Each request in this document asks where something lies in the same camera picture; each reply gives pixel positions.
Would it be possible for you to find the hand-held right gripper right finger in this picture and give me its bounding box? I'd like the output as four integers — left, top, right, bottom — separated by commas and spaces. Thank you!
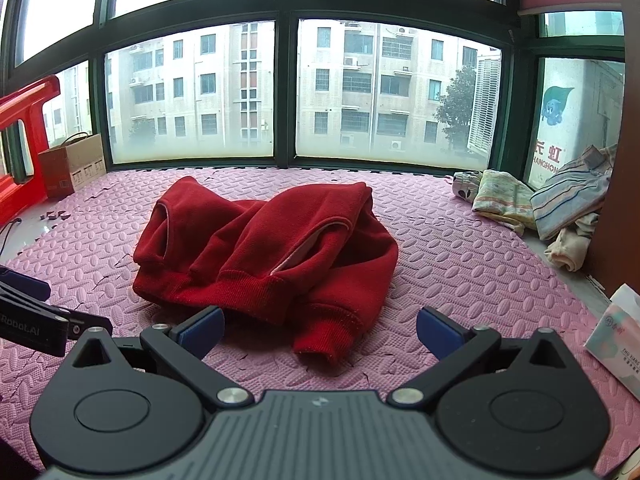
387, 306, 583, 407

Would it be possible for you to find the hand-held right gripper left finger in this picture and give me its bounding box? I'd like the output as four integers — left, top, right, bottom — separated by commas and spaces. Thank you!
57, 306, 254, 407

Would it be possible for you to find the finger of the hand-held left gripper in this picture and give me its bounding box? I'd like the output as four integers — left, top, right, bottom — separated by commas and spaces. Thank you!
0, 266, 52, 306
50, 306, 114, 339

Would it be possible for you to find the red sweater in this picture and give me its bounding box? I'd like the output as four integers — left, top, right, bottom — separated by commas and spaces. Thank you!
132, 176, 400, 362

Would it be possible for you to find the pink foam mat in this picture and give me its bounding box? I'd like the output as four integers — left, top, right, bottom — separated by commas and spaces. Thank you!
0, 167, 640, 476

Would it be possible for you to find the red plastic stool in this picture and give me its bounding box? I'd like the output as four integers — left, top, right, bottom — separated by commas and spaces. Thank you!
0, 75, 62, 226

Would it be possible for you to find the brown cardboard box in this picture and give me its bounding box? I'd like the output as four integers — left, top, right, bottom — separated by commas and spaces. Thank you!
38, 132, 108, 200

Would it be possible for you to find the white spotted cloth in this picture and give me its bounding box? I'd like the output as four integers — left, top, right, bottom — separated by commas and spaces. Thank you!
452, 171, 484, 202

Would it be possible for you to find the yellow floral garment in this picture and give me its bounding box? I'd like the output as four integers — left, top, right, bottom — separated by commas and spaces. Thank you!
472, 169, 537, 235

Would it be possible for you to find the cream garment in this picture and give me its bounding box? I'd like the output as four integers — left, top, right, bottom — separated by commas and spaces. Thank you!
544, 212, 601, 274

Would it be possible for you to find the tissue packet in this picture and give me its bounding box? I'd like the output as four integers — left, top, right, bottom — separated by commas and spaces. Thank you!
583, 283, 640, 402

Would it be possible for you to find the striped shirt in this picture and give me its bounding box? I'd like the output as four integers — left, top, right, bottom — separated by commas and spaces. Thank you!
530, 144, 619, 242

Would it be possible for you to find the red lettering window sticker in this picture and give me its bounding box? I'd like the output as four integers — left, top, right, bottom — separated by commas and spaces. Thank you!
530, 139, 567, 176

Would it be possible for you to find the brown wooden cabinet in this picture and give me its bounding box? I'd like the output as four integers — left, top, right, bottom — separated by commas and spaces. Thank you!
582, 5, 640, 302

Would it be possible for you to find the blue cartoon window sticker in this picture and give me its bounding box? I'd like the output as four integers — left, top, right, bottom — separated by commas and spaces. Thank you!
541, 86, 576, 127

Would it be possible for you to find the apartment building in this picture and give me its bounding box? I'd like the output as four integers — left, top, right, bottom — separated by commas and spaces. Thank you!
42, 20, 503, 161

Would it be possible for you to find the black cable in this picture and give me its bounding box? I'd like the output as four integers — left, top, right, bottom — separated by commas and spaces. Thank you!
0, 217, 24, 257

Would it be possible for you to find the dark green window frame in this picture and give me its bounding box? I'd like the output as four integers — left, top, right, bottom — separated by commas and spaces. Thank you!
0, 0, 627, 187

